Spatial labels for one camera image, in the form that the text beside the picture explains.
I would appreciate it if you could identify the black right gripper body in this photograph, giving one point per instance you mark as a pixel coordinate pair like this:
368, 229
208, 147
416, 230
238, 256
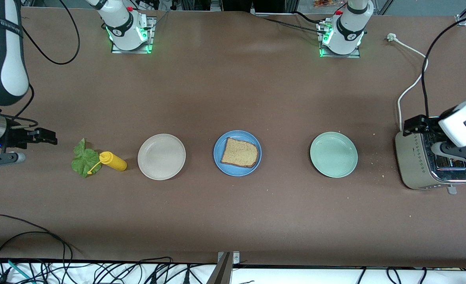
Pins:
16, 137

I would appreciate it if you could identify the green lettuce leaf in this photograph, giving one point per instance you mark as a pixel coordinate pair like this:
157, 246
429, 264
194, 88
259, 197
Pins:
83, 159

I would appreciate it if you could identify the yellow squeeze bottle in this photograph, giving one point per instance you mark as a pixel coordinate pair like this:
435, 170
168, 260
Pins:
116, 161

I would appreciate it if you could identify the brown bread slice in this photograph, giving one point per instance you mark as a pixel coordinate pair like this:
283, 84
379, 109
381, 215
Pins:
238, 153

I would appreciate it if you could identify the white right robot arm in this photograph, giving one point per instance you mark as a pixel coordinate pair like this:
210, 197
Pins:
4, 59

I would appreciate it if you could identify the pale green round plate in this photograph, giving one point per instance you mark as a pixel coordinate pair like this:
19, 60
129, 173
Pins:
334, 154

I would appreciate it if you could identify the beige round plate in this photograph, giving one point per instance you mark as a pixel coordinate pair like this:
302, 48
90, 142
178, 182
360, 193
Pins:
161, 157

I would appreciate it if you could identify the blue round plate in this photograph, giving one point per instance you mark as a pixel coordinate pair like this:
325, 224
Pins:
217, 154

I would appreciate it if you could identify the beige metal toaster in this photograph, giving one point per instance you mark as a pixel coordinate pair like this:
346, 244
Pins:
412, 165

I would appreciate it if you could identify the orange snack packet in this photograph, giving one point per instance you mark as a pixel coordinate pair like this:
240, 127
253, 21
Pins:
327, 4

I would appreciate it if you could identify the dark clothed person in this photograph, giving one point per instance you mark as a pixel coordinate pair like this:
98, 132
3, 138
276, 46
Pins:
252, 4

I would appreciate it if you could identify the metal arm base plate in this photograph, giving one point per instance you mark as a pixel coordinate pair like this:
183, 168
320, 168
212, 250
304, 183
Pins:
150, 43
347, 56

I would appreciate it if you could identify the metal table bracket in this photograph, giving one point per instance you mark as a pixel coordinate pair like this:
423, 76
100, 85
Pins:
227, 260

